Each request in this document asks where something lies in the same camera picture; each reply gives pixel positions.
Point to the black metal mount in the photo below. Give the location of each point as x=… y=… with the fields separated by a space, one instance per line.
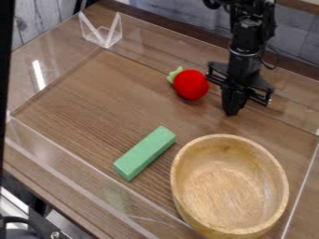
x=44 y=227

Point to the clear acrylic tray wall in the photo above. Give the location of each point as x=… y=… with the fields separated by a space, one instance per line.
x=85 y=102

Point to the clear acrylic corner bracket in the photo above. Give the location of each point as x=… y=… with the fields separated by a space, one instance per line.
x=104 y=37

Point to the green rectangular block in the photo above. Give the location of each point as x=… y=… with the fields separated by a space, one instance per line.
x=133 y=161

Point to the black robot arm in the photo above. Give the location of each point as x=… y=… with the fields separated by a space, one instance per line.
x=252 y=23

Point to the wooden bowl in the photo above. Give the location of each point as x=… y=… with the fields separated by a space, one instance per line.
x=229 y=187

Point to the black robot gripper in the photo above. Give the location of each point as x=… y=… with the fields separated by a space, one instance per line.
x=238 y=79

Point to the red plush strawberry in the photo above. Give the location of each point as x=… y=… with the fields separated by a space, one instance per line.
x=188 y=82

